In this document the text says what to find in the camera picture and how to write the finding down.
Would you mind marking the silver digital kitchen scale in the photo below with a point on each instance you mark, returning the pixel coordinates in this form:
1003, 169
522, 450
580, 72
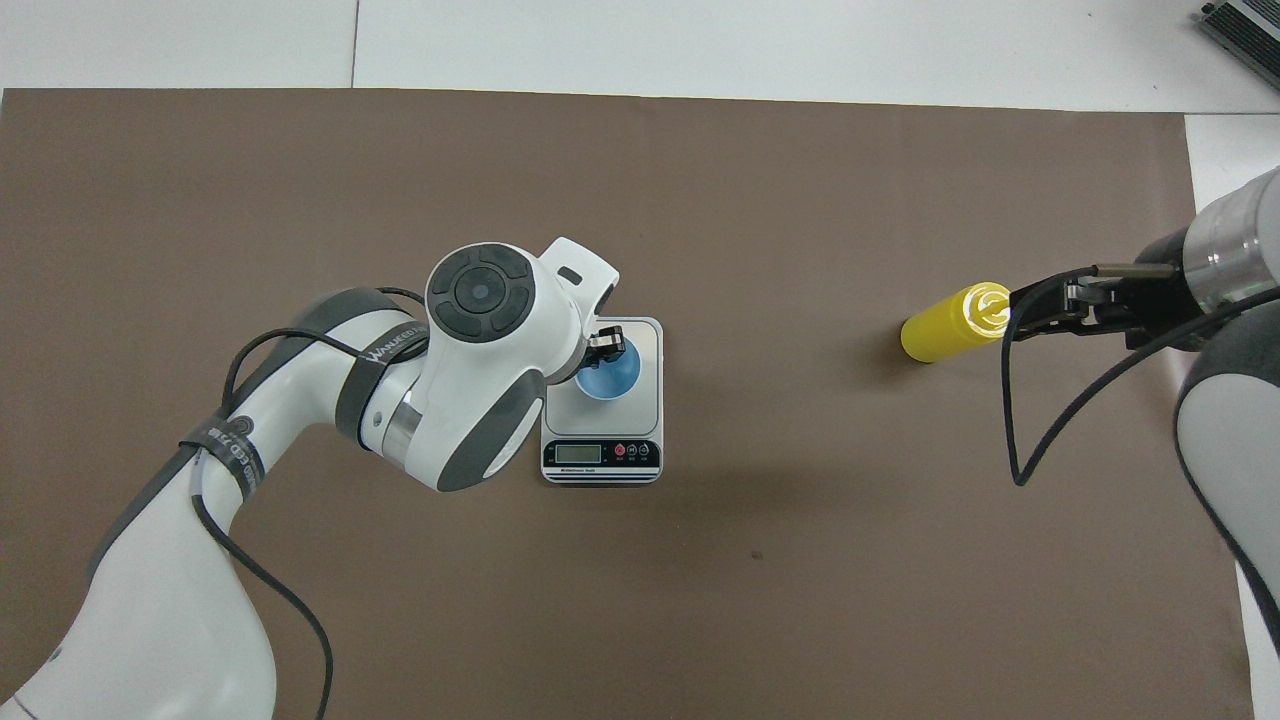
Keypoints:
600, 452

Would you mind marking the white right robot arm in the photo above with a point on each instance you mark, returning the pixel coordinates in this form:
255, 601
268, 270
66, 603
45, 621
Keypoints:
1225, 430

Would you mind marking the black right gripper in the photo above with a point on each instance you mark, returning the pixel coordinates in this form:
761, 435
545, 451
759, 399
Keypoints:
1160, 300

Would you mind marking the brown table mat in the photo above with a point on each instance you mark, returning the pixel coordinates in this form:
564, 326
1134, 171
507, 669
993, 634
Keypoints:
700, 600

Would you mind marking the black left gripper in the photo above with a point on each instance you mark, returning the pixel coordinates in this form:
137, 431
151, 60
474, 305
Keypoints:
602, 334

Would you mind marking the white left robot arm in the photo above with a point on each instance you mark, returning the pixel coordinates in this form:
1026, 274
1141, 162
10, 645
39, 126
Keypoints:
200, 560

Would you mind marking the yellow squeeze bottle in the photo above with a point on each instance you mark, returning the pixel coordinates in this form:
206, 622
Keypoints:
940, 335

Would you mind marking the grey metal device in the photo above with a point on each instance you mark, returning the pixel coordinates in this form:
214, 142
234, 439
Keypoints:
1250, 30

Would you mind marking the light blue plastic cup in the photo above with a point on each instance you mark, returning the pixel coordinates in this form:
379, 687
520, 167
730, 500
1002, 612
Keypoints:
605, 385

